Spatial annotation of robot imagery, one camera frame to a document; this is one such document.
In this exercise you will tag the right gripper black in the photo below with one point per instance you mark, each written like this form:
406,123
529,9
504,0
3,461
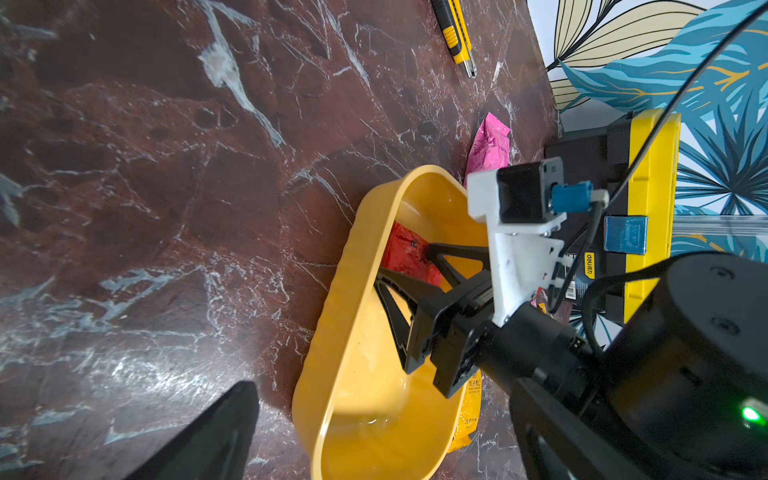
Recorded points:
455,329

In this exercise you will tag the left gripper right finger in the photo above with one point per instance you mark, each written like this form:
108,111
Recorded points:
555,444

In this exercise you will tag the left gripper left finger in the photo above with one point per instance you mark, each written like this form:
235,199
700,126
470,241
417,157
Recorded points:
215,445

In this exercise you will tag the small orange tea bag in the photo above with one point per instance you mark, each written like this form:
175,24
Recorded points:
469,414

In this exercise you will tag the yellow plastic storage box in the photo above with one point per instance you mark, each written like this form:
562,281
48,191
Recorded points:
357,414

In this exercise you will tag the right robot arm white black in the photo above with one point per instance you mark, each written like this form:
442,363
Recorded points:
667,379

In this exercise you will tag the yellow black toolbox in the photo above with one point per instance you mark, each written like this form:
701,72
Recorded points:
636,231

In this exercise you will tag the yellow black utility knife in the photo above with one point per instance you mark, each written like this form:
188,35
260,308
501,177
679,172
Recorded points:
450,19

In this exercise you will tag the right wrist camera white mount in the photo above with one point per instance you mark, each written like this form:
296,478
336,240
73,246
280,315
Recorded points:
521,206

